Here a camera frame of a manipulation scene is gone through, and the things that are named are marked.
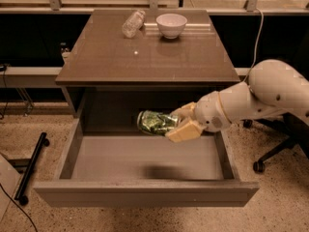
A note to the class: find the open grey top drawer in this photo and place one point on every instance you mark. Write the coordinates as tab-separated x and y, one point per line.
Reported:
108	162

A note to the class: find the grey cabinet body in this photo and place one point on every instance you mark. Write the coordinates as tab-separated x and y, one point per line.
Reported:
103	56

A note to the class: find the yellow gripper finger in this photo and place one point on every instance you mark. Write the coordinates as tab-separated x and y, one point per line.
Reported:
186	130
186	111

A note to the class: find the white ceramic bowl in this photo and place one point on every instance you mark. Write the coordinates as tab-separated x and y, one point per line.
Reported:
171	25

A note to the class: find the black wheeled stand leg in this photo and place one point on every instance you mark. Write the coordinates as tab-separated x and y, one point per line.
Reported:
20	195

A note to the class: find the clear plastic bottle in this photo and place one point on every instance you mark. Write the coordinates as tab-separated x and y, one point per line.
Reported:
133	23

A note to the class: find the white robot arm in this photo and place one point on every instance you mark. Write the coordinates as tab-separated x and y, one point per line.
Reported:
273	88

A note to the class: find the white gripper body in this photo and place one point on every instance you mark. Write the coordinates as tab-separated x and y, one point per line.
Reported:
210	114

